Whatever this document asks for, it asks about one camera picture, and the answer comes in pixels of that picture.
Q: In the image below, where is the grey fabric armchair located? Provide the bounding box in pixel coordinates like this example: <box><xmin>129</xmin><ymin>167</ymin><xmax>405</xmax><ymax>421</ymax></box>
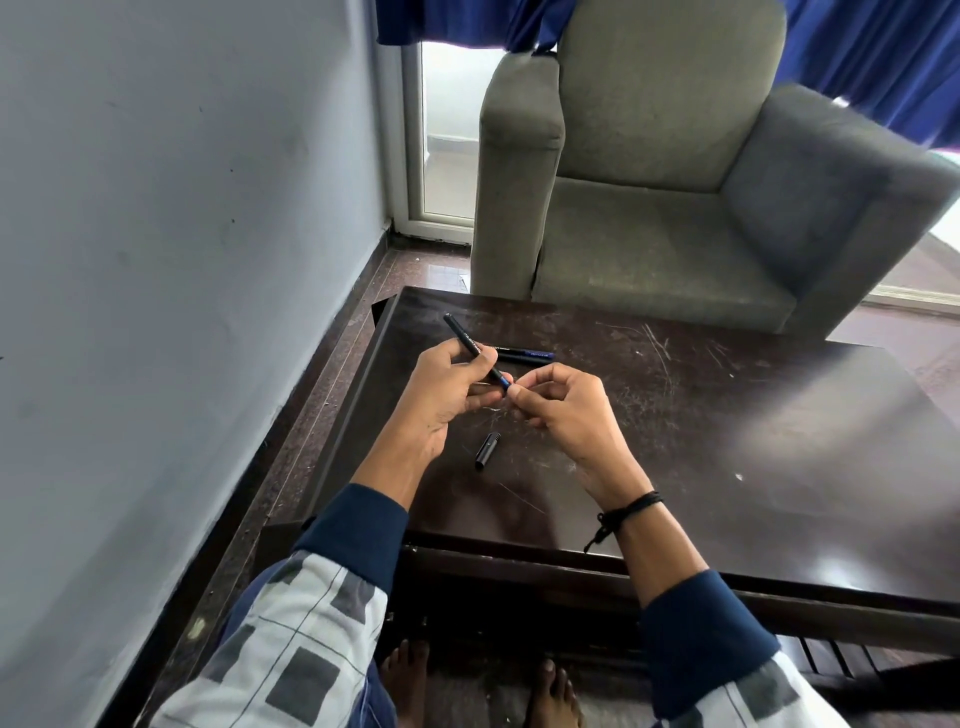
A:
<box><xmin>469</xmin><ymin>0</ymin><xmax>960</xmax><ymax>340</ymax></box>

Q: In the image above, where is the person's foot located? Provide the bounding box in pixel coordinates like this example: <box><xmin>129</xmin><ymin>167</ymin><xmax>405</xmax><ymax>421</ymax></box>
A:
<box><xmin>378</xmin><ymin>639</ymin><xmax>431</xmax><ymax>728</ymax></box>
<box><xmin>525</xmin><ymin>657</ymin><xmax>585</xmax><ymax>728</ymax></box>

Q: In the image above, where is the person's left foot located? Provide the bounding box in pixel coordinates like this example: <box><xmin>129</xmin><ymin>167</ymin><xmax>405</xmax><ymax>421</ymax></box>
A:
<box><xmin>378</xmin><ymin>639</ymin><xmax>431</xmax><ymax>728</ymax></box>

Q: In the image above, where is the person's left forearm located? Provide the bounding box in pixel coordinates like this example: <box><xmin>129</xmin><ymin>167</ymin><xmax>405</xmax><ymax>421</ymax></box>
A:
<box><xmin>150</xmin><ymin>431</ymin><xmax>445</xmax><ymax>728</ymax></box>

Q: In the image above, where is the blue curtain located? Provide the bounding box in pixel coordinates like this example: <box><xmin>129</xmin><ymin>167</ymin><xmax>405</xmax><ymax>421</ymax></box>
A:
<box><xmin>374</xmin><ymin>0</ymin><xmax>960</xmax><ymax>151</ymax></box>

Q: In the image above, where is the person's right hand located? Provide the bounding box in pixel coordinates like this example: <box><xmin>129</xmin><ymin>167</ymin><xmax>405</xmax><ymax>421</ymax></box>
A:
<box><xmin>506</xmin><ymin>362</ymin><xmax>654</xmax><ymax>507</ymax></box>

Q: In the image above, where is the dark wooden coffee table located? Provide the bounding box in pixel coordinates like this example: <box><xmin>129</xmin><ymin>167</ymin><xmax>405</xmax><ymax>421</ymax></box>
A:
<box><xmin>253</xmin><ymin>285</ymin><xmax>960</xmax><ymax>728</ymax></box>

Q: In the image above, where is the person's right forearm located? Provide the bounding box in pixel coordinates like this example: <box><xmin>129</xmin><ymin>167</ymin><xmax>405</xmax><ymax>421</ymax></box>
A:
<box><xmin>592</xmin><ymin>474</ymin><xmax>852</xmax><ymax>728</ymax></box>

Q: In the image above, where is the white glass door frame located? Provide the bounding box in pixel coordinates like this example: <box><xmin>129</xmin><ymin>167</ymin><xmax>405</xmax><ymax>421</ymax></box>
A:
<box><xmin>373</xmin><ymin>41</ymin><xmax>505</xmax><ymax>246</ymax></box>

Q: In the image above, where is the black cord wristband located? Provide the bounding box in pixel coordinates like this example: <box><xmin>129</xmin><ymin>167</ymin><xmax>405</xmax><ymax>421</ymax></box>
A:
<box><xmin>582</xmin><ymin>490</ymin><xmax>666</xmax><ymax>555</ymax></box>

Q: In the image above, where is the person's right foot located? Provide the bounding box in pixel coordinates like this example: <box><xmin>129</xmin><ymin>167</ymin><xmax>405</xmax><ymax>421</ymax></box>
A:
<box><xmin>525</xmin><ymin>657</ymin><xmax>585</xmax><ymax>728</ymax></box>

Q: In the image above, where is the person's left hand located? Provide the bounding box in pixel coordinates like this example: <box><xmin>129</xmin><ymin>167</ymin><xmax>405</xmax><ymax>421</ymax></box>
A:
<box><xmin>391</xmin><ymin>337</ymin><xmax>516</xmax><ymax>460</ymax></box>

